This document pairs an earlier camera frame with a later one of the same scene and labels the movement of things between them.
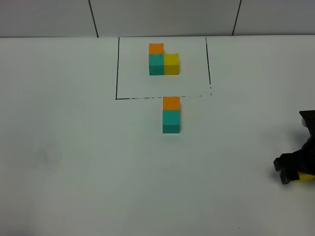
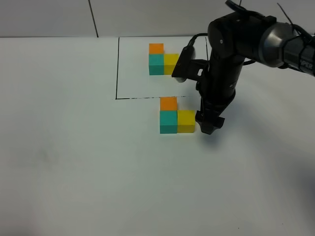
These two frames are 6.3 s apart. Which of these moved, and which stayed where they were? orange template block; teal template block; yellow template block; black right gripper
Moved: black right gripper
Stayed: teal template block; yellow template block; orange template block
